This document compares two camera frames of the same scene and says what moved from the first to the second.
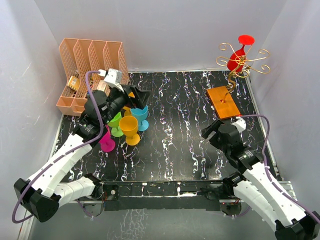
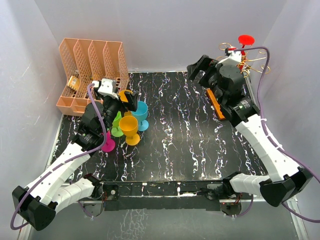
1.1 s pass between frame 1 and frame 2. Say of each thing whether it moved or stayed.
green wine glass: stayed
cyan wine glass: stayed
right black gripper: moved
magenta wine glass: stayed
